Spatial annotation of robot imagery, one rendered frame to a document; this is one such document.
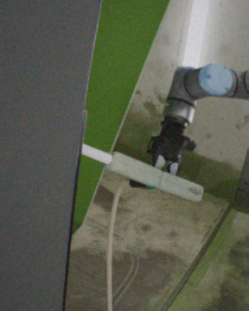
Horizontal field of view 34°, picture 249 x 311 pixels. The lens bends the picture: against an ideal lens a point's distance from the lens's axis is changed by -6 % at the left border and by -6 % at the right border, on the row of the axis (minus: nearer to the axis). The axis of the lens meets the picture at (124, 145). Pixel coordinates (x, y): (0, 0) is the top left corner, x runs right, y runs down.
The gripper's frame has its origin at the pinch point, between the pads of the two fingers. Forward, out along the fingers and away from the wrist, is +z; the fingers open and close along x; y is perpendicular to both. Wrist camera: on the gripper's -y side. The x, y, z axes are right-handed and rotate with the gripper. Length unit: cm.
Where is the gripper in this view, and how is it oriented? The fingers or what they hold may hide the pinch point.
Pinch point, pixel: (160, 185)
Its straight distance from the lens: 121.7
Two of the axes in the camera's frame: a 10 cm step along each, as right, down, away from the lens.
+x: -8.2, -3.8, -4.4
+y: -4.9, 0.4, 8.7
